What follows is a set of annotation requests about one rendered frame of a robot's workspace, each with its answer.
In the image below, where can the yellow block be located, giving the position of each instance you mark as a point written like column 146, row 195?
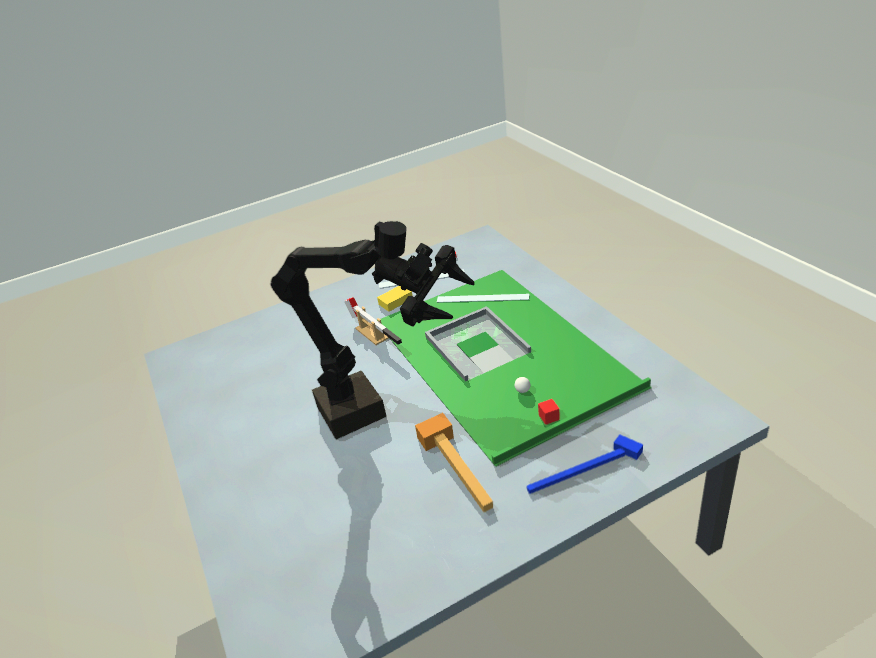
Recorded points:
column 393, row 298

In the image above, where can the green flat mat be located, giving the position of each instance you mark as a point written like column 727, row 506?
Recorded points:
column 563, row 365

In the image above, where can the red cube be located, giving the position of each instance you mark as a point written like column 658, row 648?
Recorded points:
column 548, row 411

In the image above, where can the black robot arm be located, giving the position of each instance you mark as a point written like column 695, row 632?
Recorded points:
column 292, row 287

